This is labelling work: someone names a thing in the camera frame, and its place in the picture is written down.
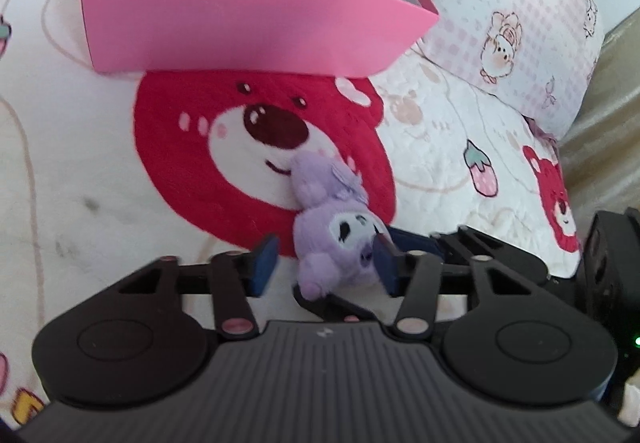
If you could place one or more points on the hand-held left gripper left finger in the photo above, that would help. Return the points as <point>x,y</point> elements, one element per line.
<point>265,265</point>

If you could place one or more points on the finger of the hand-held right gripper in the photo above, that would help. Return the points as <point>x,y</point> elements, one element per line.
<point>330,310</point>
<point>420,245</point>

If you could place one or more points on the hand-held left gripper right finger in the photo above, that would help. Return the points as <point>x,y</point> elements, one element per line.
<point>386,268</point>

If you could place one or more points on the purple plush toy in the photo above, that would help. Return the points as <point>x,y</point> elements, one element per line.
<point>325,243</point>

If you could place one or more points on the pink cardboard box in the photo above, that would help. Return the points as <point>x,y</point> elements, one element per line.
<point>225,23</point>

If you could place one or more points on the bear printed blanket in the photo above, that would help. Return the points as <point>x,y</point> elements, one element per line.
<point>100,173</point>

